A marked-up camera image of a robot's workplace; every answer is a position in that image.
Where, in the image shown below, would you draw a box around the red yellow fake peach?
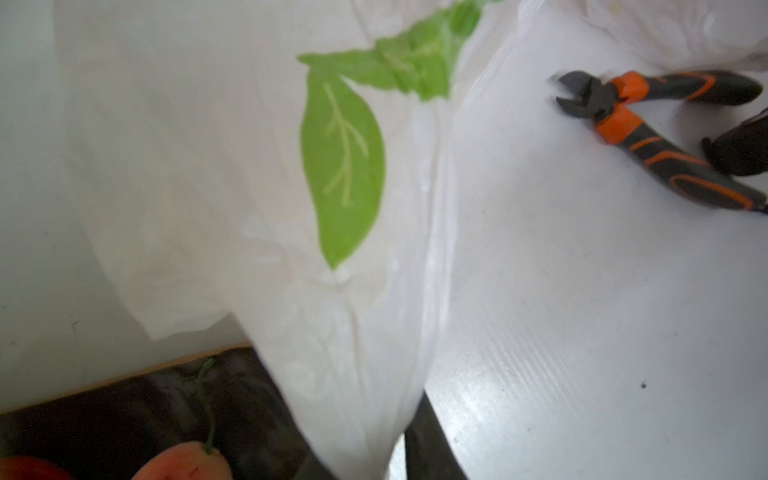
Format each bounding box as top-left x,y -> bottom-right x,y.
132,357 -> 233,480

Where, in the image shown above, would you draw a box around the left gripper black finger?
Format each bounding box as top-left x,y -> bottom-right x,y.
404,393 -> 467,480

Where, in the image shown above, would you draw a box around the red fake strawberry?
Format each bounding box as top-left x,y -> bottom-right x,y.
0,456 -> 74,480

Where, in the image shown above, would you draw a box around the white plastic bag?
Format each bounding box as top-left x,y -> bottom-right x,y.
53,1 -> 767,479

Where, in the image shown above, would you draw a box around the orange grey cutting pliers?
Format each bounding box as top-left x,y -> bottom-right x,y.
556,70 -> 767,214

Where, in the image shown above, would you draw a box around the yellow black tape measure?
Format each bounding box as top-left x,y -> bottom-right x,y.
701,109 -> 768,177

